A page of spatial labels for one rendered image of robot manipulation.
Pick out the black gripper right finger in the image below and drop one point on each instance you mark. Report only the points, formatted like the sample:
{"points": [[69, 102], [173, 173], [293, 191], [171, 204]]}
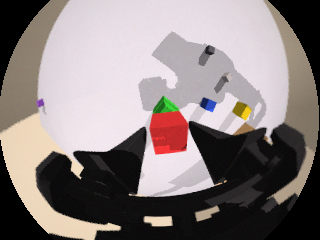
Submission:
{"points": [[219, 149]]}

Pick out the red block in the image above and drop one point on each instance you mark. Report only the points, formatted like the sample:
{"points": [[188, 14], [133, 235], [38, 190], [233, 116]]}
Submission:
{"points": [[169, 132]]}

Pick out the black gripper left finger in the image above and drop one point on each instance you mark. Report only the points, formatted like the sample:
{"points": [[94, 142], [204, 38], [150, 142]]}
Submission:
{"points": [[123, 162]]}

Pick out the small purple block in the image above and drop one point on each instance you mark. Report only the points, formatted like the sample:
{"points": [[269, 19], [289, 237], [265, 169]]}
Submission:
{"points": [[40, 102]]}

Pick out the blue cube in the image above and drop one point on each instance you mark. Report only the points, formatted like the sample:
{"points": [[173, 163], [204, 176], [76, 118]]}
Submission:
{"points": [[208, 104]]}

